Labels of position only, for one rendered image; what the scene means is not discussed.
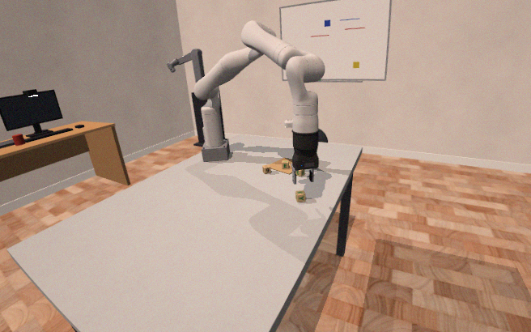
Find tan flat mat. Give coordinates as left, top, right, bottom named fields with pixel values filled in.
left=269, top=158, right=292, bottom=174

